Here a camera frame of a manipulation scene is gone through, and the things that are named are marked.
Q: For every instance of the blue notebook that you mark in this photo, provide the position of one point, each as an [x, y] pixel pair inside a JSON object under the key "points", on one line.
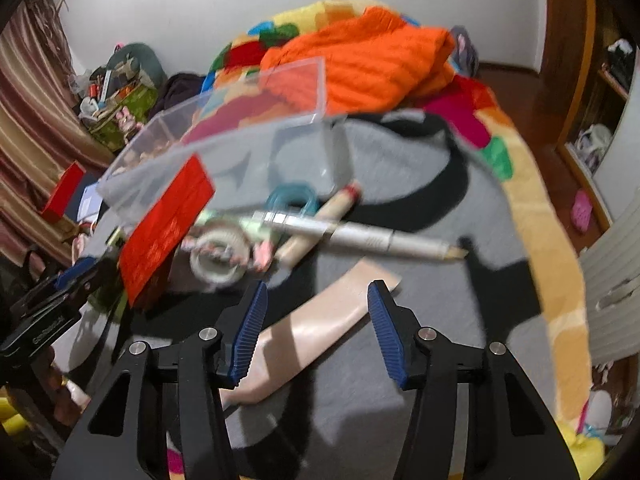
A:
{"points": [[90, 205]]}

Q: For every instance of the pink braided rope toy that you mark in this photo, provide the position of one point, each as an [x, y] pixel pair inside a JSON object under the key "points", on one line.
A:
{"points": [[262, 254]]}

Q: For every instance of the colourful patchwork blanket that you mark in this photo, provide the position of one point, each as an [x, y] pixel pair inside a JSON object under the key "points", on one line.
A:
{"points": [[492, 134]]}

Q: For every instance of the pink croc shoe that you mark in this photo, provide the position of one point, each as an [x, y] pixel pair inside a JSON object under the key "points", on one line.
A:
{"points": [[580, 213]]}

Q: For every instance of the red box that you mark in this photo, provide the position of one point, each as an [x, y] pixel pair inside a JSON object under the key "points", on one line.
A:
{"points": [[54, 210]]}

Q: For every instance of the teal tape roll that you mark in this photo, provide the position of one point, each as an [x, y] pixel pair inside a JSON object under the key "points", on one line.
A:
{"points": [[295, 196]]}

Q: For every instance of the striped curtain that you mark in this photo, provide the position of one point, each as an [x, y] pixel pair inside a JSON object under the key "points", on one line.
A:
{"points": [[40, 133]]}

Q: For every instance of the red paper packet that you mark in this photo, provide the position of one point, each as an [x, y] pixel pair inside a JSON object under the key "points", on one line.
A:
{"points": [[145, 259]]}

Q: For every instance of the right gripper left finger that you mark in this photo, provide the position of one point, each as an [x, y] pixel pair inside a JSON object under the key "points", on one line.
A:
{"points": [[240, 327]]}

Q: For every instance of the grey neck pillow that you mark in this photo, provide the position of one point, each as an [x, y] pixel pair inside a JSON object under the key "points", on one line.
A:
{"points": [[146, 59]]}

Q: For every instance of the silver white pen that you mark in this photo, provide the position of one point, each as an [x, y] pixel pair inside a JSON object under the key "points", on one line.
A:
{"points": [[375, 239]]}

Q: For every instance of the clear plastic storage bin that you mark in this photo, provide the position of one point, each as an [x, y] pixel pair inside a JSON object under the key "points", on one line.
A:
{"points": [[262, 131]]}

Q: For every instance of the wooden shelf unit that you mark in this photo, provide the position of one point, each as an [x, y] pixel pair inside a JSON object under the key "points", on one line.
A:
{"points": [[595, 120]]}

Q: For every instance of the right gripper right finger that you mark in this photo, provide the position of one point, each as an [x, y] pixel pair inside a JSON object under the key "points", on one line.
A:
{"points": [[395, 329]]}

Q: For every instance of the green cluttered storage basket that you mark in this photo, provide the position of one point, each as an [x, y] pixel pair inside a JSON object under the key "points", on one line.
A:
{"points": [[116, 104]]}

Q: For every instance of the dark clothes pile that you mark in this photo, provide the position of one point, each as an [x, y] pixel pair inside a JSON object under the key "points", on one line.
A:
{"points": [[175, 90]]}

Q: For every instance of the grey black fleece blanket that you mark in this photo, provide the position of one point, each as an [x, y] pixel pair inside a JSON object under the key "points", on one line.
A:
{"points": [[340, 418]]}

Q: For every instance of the orange puffer jacket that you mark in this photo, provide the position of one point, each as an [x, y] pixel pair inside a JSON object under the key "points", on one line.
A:
{"points": [[373, 63]]}

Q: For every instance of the white suitcase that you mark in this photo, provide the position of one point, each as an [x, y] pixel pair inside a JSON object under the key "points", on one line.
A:
{"points": [[611, 273]]}

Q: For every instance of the white tape roll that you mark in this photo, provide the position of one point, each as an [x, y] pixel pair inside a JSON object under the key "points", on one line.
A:
{"points": [[224, 278]]}

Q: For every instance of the cream tube with red band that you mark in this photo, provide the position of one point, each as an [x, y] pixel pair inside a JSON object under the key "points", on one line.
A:
{"points": [[305, 233]]}

